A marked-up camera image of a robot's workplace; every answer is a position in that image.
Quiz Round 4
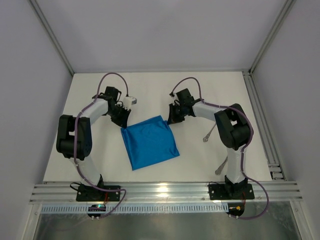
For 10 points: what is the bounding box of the blue satin napkin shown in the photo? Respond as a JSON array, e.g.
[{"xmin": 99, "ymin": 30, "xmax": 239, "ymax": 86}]
[{"xmin": 121, "ymin": 115, "xmax": 180, "ymax": 171}]

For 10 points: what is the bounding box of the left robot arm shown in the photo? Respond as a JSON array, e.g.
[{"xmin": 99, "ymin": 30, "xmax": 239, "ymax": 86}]
[{"xmin": 56, "ymin": 86, "xmax": 137, "ymax": 191}]

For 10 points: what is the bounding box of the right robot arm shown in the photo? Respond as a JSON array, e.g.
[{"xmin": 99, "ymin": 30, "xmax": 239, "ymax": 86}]
[{"xmin": 167, "ymin": 88, "xmax": 255, "ymax": 200}]

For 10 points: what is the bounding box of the silver fork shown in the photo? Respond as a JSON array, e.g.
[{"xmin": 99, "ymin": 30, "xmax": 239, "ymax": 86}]
[{"xmin": 202, "ymin": 124, "xmax": 216, "ymax": 143}]

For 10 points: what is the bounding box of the silver table knife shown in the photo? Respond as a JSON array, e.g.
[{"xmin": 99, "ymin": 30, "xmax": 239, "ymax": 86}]
[{"xmin": 214, "ymin": 157, "xmax": 228, "ymax": 176}]

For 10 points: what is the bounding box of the left controller board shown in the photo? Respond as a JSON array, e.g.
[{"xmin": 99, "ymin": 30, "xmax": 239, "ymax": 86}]
[{"xmin": 87, "ymin": 204, "xmax": 107, "ymax": 220}]

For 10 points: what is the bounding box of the controller board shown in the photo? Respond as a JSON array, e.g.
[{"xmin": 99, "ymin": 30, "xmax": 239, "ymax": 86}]
[
  {"xmin": 226, "ymin": 203, "xmax": 245, "ymax": 218},
  {"xmin": 87, "ymin": 204, "xmax": 107, "ymax": 220}
]

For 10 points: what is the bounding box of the right controller board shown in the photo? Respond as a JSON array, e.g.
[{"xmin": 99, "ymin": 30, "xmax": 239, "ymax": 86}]
[{"xmin": 226, "ymin": 203, "xmax": 245, "ymax": 218}]

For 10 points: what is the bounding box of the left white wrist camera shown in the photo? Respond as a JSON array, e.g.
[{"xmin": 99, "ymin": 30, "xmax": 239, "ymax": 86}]
[{"xmin": 122, "ymin": 96, "xmax": 137, "ymax": 110}]

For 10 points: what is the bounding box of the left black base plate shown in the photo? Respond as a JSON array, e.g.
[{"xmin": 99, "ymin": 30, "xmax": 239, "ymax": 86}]
[{"xmin": 76, "ymin": 184, "xmax": 121, "ymax": 202}]

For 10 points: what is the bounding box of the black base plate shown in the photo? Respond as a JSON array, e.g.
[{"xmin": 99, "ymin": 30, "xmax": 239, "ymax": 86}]
[
  {"xmin": 76, "ymin": 184, "xmax": 121, "ymax": 202},
  {"xmin": 208, "ymin": 183, "xmax": 255, "ymax": 200}
]

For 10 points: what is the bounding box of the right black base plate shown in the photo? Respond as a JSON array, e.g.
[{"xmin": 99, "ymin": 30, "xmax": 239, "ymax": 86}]
[{"xmin": 208, "ymin": 183, "xmax": 255, "ymax": 200}]

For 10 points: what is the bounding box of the slotted grey cable duct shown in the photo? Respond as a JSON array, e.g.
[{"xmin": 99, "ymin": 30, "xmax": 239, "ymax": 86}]
[{"xmin": 40, "ymin": 202, "xmax": 228, "ymax": 214}]

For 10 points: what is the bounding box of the right aluminium side rail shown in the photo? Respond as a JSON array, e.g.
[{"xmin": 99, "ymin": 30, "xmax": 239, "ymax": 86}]
[{"xmin": 242, "ymin": 71, "xmax": 287, "ymax": 181}]

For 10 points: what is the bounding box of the left aluminium frame post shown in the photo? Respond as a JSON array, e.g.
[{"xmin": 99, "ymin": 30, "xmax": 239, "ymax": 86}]
[{"xmin": 27, "ymin": 0, "xmax": 75, "ymax": 77}]

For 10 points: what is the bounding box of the aluminium frame post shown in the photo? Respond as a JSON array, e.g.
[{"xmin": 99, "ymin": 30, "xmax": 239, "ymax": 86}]
[
  {"xmin": 27, "ymin": 0, "xmax": 75, "ymax": 77},
  {"xmin": 248, "ymin": 0, "xmax": 296, "ymax": 75}
]

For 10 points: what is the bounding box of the aluminium front rail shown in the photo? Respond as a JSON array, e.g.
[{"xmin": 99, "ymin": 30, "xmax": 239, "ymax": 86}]
[{"xmin": 29, "ymin": 181, "xmax": 303, "ymax": 204}]

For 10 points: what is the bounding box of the right aluminium frame post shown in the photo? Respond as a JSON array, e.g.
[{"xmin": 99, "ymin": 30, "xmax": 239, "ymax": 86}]
[{"xmin": 248, "ymin": 0, "xmax": 296, "ymax": 75}]

